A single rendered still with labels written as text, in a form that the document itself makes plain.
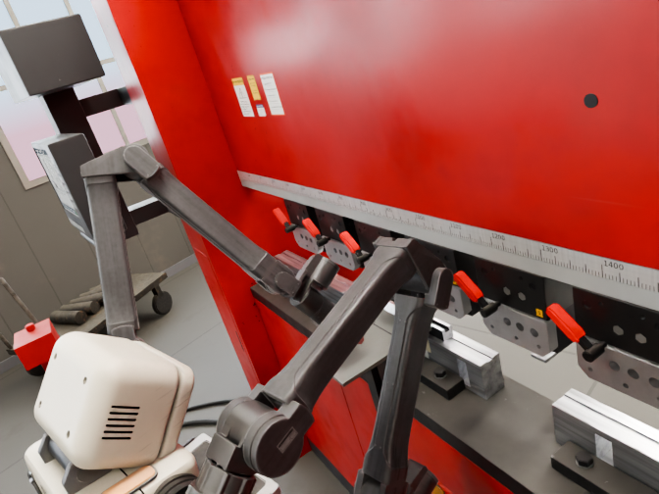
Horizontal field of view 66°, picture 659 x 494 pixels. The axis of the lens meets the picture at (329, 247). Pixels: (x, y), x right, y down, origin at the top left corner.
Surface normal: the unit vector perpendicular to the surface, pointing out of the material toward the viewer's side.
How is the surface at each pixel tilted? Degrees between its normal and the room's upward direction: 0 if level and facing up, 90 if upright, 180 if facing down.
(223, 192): 90
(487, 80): 90
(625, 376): 90
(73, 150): 90
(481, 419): 0
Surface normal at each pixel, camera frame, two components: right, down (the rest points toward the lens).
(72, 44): 0.58, 0.18
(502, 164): -0.82, 0.41
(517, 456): -0.26, -0.88
